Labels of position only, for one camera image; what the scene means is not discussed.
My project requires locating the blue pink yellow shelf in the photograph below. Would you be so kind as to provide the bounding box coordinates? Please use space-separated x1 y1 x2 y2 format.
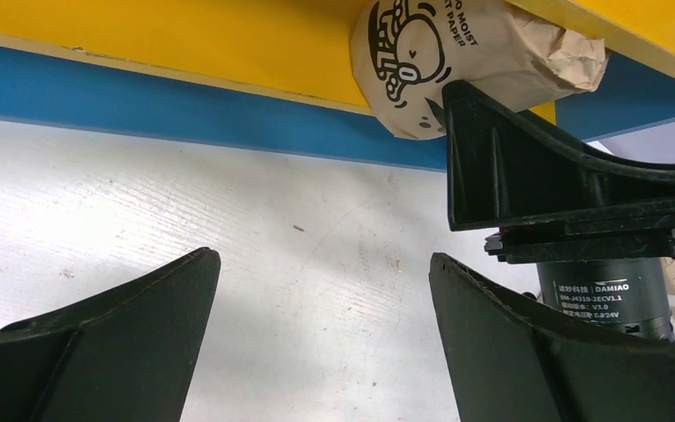
0 1 675 171

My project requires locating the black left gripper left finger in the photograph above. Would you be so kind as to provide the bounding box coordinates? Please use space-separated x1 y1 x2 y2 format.
0 247 221 421

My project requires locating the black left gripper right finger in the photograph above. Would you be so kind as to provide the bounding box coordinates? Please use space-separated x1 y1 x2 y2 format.
429 252 675 421

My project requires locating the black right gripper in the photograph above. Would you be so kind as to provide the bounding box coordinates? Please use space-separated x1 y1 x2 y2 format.
442 81 675 341

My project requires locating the brown cartoon paper roll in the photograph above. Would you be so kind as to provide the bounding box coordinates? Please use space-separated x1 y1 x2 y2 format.
350 0 608 141

